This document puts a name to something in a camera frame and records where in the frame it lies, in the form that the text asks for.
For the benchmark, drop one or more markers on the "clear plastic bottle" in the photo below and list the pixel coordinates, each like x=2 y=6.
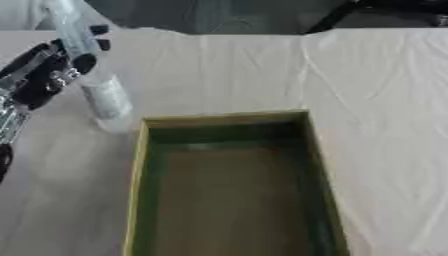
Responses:
x=105 y=96

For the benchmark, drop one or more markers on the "black tripod leg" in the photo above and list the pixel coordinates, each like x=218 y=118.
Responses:
x=373 y=11

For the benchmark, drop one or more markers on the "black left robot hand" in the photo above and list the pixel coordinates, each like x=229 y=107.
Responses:
x=41 y=78

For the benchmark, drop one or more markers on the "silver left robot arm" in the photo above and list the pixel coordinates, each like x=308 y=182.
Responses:
x=8 y=120

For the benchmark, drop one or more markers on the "tan cardboard box green inside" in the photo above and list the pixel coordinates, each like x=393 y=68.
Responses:
x=233 y=186

